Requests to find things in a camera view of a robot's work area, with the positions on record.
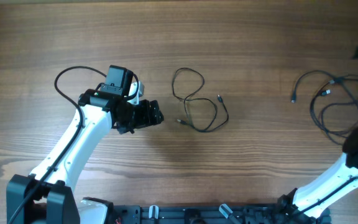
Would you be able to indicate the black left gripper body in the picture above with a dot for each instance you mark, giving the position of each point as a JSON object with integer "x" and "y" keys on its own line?
{"x": 138, "y": 116}

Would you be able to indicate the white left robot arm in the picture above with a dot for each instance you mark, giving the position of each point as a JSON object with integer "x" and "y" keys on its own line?
{"x": 46, "y": 194}

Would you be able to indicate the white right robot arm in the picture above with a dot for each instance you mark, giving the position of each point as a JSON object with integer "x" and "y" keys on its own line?
{"x": 309, "y": 203}

